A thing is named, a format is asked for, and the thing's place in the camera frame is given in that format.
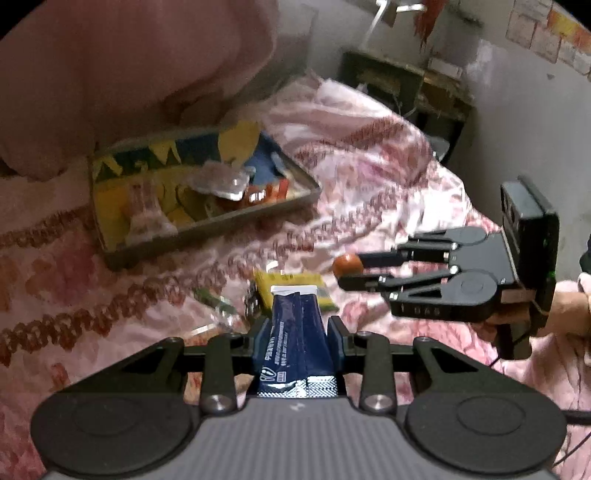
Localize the dark blue sachet pack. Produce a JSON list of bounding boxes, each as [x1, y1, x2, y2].
[[256, 293, 339, 399]]

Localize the clear rice cracker packet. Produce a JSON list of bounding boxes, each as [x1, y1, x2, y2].
[[125, 179, 178, 246]]

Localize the clear bag orange snacks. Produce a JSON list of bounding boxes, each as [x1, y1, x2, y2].
[[183, 160, 290, 218]]

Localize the person's right hand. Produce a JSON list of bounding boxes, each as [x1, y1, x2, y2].
[[472, 272, 590, 342]]

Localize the clear green-topped snack packet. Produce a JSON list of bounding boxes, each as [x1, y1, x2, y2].
[[184, 288, 247, 345]]

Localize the small black wrapped candy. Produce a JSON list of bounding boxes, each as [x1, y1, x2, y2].
[[245, 282, 262, 324]]

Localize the yellow snack packet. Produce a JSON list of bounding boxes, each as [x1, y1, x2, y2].
[[253, 270, 338, 312]]

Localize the pink floral bed quilt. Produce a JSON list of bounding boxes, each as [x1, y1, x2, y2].
[[0, 73, 591, 480]]

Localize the dark bedside cabinet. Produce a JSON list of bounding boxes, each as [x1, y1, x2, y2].
[[338, 50, 474, 165]]

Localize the cartoon printed tin tray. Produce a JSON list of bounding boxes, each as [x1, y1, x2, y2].
[[89, 121, 322, 270]]

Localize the pink pillow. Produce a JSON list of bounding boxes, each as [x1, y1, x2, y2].
[[1, 1, 279, 180]]

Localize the black cable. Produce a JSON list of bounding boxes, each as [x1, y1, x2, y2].
[[489, 322, 591, 467]]

